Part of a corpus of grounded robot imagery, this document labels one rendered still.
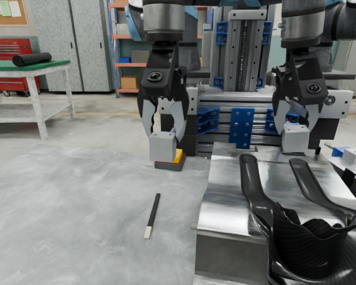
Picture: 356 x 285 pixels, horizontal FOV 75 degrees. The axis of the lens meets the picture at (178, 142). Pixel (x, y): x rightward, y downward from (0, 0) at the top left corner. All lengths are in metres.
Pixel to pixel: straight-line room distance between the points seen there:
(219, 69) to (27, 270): 0.99
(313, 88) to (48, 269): 0.54
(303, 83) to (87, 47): 5.54
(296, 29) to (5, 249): 0.66
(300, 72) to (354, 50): 5.76
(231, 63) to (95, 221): 0.79
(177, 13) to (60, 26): 5.68
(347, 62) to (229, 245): 6.03
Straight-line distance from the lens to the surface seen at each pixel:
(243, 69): 1.09
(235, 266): 0.32
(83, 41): 5.89
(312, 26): 0.54
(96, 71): 5.85
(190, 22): 0.94
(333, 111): 0.93
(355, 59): 6.31
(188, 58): 0.93
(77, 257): 0.47
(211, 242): 0.30
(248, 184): 0.49
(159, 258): 0.44
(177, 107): 0.46
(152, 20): 0.45
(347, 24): 0.99
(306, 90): 0.49
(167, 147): 0.47
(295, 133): 0.59
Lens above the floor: 1.13
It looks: 23 degrees down
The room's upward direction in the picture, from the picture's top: straight up
